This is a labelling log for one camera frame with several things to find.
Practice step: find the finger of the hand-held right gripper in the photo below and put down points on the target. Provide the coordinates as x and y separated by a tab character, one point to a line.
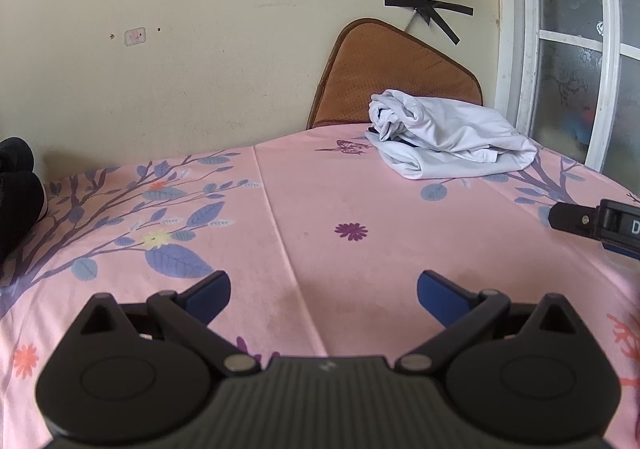
622	248
572	219

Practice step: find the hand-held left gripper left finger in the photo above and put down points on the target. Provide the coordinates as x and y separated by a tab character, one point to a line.
212	291

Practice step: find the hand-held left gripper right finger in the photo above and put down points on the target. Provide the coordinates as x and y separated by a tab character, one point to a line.
435	291

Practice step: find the white printed t-shirt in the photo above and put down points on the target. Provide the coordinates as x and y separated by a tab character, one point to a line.
450	139

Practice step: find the pink floral bedsheet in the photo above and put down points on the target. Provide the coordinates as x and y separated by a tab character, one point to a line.
325	189

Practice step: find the black knit garment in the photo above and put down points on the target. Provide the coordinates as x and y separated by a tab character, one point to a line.
17	214

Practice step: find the brown perforated mat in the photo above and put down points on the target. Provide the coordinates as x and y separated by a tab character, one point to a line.
390	64

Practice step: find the black fleece garment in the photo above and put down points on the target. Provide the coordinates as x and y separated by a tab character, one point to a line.
12	154

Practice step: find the black tape cross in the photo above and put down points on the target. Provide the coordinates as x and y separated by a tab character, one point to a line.
430	6

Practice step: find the small wall outlet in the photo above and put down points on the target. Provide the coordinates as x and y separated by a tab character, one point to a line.
135	36

